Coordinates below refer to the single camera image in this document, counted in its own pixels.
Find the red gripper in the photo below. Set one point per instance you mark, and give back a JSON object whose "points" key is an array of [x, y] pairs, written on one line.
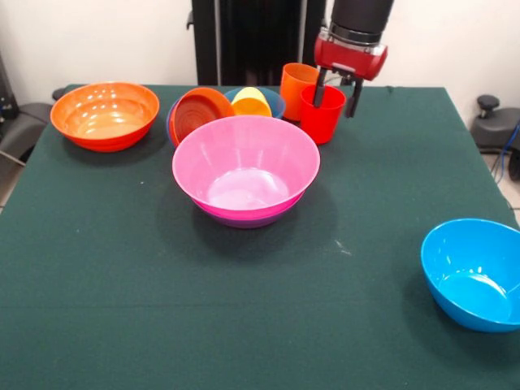
{"points": [[349, 59]]}

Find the red cup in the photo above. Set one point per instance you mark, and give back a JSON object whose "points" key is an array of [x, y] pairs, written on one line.
{"points": [[323, 126]]}

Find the small light blue bowl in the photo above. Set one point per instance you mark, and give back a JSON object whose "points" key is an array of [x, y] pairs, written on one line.
{"points": [[278, 105]]}

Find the yellow cup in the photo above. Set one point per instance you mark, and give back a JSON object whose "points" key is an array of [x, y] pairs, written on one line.
{"points": [[252, 105]]}

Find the large pink bowl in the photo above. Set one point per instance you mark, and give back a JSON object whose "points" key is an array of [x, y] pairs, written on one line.
{"points": [[243, 162]]}

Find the small orange bowl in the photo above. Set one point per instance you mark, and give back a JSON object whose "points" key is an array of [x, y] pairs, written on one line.
{"points": [[199, 109]]}

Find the purple bowl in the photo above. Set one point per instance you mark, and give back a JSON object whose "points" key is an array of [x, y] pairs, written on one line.
{"points": [[248, 222]]}

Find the small dark blue bowl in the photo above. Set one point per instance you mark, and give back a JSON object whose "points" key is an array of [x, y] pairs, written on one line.
{"points": [[170, 122]]}

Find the orange cup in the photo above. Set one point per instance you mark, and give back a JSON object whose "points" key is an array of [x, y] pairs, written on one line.
{"points": [[292, 93]]}

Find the dark green table cloth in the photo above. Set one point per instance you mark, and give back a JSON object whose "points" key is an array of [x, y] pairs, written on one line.
{"points": [[260, 284]]}

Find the large light blue bowl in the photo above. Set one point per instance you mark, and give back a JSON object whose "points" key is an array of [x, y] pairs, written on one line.
{"points": [[467, 276]]}

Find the large orange bowl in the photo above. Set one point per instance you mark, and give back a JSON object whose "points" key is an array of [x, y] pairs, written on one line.
{"points": [[101, 118]]}

